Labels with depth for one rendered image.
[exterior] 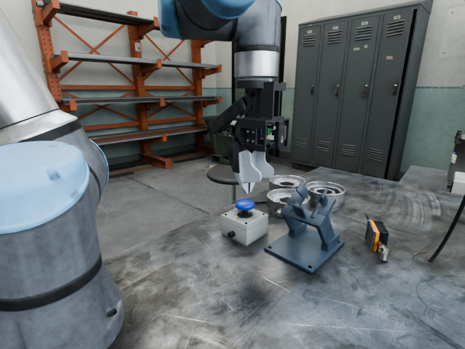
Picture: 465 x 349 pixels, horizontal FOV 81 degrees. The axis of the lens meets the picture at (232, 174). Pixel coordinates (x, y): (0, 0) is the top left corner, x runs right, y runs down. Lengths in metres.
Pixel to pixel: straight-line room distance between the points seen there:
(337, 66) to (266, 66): 3.15
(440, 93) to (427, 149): 0.63
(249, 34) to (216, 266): 0.38
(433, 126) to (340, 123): 0.99
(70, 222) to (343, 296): 0.38
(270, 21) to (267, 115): 0.14
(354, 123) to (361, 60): 0.68
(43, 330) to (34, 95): 0.28
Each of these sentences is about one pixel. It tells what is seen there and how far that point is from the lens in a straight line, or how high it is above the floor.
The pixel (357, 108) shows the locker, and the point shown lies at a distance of 3.50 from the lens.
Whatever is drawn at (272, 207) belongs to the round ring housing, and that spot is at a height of 0.82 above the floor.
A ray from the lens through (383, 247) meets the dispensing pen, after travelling 0.56.
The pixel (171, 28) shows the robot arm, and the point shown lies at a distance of 0.45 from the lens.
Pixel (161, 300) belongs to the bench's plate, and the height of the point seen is 0.80.
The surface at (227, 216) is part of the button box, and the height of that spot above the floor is 0.84.
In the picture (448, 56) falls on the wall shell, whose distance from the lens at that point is 3.84.
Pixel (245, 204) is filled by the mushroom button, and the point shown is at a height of 0.87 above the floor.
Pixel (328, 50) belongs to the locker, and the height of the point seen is 1.53.
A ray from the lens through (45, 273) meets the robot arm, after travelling 0.34.
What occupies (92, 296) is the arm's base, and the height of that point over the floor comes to 0.87.
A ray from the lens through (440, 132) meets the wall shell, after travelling 3.83.
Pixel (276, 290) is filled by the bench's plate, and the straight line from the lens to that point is 0.46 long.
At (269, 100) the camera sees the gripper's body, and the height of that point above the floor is 1.08.
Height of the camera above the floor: 1.09
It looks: 17 degrees down
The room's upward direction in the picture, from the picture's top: straight up
